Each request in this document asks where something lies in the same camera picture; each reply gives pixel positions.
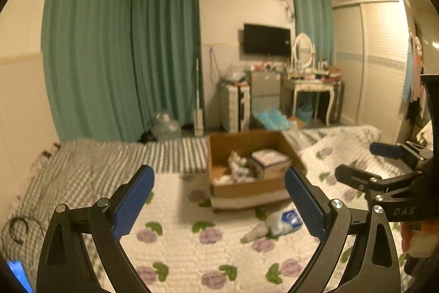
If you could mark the white sliding wardrobe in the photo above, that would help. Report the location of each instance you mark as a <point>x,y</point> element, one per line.
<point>371,51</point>

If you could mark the white blue sock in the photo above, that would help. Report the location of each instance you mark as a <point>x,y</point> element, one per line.
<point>269,163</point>

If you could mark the person's hand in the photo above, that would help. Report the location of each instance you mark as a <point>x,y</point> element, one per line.
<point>419,240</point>

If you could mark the white suitcase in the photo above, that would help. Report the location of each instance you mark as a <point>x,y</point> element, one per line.
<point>235,108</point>

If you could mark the cream lace cloth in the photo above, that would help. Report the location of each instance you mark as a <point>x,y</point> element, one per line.
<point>240,170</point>

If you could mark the white plastic tube piece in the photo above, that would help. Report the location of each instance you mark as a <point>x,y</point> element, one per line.
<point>261,230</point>

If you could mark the white floral quilt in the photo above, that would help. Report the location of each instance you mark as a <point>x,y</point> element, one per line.
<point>183,242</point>

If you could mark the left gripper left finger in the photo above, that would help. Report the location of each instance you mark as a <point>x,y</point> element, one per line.
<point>129,199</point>

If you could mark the grey small refrigerator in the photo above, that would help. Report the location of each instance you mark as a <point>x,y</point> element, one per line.
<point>265,89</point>

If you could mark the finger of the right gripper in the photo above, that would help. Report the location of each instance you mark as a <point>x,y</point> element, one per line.
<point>393,151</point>
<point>355,178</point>

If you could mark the black wall television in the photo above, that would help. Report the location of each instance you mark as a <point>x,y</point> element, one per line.
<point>266,40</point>

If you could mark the grey checked bed sheet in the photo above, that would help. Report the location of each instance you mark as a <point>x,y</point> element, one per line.
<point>77,173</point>

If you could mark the clear water jug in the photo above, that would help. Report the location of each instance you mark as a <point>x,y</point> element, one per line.
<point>166,128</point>

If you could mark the box with blue plastic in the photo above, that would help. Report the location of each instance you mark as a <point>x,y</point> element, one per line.
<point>273,119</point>

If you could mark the black hair band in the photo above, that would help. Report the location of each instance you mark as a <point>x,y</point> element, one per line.
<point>19,228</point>

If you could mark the blue white tissue pack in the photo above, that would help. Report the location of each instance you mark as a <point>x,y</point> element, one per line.
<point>288,222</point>

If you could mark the brown cardboard box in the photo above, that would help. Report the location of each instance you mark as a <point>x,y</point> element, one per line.
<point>251,194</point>

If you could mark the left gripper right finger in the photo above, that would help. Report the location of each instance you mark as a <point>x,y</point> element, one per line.
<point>310,202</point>

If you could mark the white oval vanity mirror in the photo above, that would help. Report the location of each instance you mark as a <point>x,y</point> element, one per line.
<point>303,52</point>

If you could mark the green corner curtain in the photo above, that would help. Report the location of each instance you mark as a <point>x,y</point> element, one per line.
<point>315,18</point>

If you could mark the white dressing table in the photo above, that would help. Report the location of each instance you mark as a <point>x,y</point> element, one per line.
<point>315,99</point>

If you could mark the white upright mop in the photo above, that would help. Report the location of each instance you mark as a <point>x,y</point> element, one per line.
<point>198,112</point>

